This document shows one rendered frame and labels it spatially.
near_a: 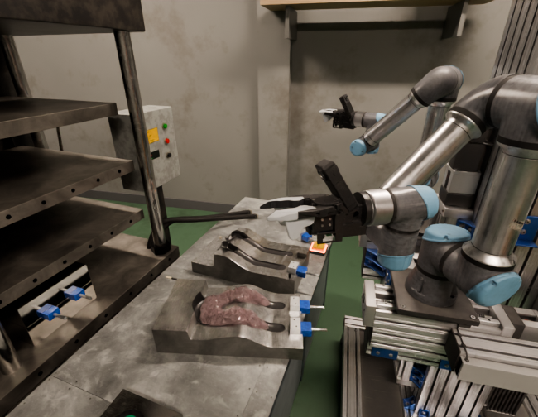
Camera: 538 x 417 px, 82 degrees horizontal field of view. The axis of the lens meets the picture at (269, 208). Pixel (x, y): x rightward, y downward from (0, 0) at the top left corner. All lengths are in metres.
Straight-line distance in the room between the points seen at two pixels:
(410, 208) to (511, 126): 0.27
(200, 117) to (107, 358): 2.75
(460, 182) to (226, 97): 2.63
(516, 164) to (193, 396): 1.03
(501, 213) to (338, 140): 2.52
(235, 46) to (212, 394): 2.92
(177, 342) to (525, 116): 1.11
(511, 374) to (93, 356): 1.28
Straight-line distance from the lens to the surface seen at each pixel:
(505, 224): 0.88
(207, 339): 1.13
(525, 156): 0.83
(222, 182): 3.68
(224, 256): 1.39
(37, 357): 1.43
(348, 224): 0.64
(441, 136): 0.86
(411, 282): 1.10
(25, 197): 1.33
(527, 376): 1.18
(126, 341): 1.31
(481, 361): 1.14
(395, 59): 3.20
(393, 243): 0.72
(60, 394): 1.26
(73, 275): 1.45
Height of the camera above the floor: 1.72
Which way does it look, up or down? 26 degrees down
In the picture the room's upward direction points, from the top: straight up
